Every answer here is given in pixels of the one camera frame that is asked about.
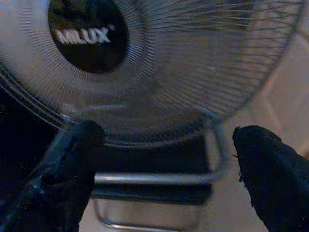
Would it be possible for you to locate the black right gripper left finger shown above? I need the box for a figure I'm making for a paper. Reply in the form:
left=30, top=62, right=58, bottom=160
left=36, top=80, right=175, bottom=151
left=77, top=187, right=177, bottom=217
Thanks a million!
left=0, top=120, right=106, bottom=232

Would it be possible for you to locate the Milux metal floor fan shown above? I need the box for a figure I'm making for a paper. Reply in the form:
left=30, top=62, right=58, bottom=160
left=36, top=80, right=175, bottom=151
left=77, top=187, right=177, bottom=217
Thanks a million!
left=0, top=0, right=306, bottom=232

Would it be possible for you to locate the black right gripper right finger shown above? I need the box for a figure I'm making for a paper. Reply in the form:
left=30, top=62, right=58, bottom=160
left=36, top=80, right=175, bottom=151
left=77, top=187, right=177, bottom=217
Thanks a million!
left=232, top=125, right=309, bottom=232

